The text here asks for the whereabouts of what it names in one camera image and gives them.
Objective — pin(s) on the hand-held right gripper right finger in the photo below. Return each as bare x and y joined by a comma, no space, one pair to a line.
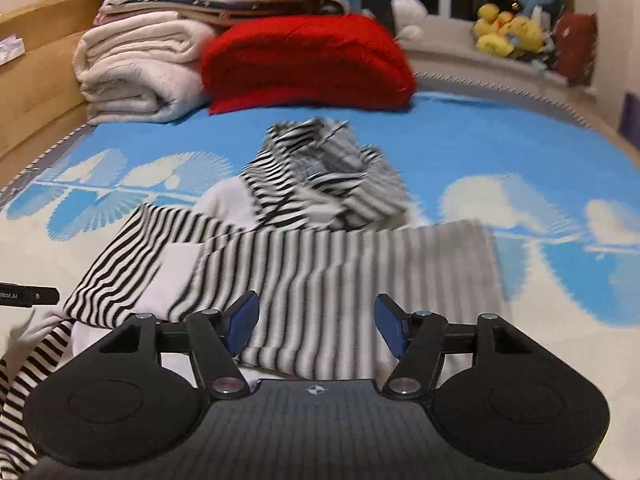
390,327

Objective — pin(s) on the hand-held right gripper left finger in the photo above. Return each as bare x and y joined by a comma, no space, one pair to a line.
242,322

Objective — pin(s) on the black and white striped top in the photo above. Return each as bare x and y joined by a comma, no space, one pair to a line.
310,260

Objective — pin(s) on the blue patterned bed sheet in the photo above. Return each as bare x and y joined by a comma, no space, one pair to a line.
475,135

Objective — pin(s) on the wooden headboard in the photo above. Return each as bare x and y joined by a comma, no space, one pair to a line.
40,85

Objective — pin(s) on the pale speckled folded quilt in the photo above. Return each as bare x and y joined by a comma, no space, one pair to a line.
140,95

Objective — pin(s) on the tissue pack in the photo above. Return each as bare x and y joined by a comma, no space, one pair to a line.
11,49

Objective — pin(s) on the red folded blanket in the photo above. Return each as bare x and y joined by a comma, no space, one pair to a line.
305,60

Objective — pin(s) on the white window sill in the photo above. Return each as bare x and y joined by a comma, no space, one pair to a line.
475,62

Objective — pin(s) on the cream folded quilt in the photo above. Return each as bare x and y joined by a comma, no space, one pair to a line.
145,42

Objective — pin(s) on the pale pink folded blanket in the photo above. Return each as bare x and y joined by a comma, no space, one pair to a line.
130,12

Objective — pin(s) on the yellow plush bear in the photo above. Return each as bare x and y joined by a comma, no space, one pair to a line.
492,32

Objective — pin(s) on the white plush toy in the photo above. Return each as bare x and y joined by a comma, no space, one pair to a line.
409,15

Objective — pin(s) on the navy starred folded blanket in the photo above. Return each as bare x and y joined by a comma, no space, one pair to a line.
260,7

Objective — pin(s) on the purple bag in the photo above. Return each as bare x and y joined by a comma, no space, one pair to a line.
631,112

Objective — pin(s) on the yellow round plush toy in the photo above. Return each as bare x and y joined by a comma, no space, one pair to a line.
530,32

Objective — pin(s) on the dark red cushion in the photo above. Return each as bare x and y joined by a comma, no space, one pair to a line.
575,47

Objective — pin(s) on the wooden bed frame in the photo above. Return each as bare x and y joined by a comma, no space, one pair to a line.
600,110

